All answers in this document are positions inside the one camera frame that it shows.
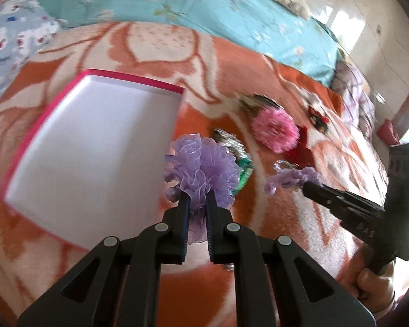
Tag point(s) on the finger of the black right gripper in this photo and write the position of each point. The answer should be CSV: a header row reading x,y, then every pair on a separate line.
x,y
346,206

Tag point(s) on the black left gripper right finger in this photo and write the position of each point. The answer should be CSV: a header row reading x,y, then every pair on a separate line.
x,y
277,282

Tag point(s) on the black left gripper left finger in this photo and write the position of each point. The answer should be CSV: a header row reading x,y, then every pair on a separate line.
x,y
117,282

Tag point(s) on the small purple lace scrunchie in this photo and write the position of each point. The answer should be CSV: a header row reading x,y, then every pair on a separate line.
x,y
291,178

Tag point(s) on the red bow hair clip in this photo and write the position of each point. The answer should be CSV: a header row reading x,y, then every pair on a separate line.
x,y
300,155

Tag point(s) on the green beaded accessory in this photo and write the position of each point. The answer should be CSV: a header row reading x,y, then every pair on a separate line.
x,y
246,168

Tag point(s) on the pink flower hair accessory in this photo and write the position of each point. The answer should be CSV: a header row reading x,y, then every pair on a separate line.
x,y
275,129

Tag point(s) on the purple organza scrunchie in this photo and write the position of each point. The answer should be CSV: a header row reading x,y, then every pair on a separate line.
x,y
199,165

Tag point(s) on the black pearl hair comb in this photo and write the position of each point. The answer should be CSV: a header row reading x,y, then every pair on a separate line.
x,y
252,104

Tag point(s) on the right hand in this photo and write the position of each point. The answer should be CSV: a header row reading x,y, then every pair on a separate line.
x,y
375,292

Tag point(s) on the red black flower clip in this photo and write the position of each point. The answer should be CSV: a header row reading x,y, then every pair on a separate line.
x,y
318,120

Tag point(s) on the pink-rimmed white box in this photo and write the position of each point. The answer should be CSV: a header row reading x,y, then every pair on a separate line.
x,y
91,165

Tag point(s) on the teal floral quilt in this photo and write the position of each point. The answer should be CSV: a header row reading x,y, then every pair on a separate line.
x,y
263,26

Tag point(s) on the blue bear pattern pillow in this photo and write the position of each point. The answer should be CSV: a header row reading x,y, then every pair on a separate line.
x,y
25,27

